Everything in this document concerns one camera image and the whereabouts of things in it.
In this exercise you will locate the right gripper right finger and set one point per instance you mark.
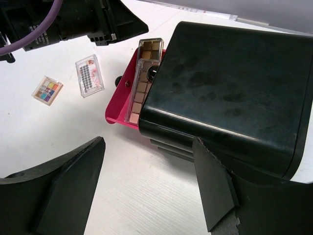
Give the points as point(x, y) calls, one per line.
point(239, 200)

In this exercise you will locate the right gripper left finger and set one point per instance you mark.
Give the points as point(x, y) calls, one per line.
point(53, 198)

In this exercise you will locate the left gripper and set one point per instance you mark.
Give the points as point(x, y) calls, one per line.
point(105, 22)

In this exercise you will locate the pink brown eyeshadow palette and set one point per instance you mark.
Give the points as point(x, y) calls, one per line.
point(145, 72)

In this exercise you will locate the black drawer organizer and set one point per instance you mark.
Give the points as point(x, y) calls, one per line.
point(248, 93)

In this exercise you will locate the white labelled card box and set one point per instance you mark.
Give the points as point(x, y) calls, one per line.
point(89, 76)

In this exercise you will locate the colourful eyeshadow palette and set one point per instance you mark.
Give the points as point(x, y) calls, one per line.
point(47, 90)

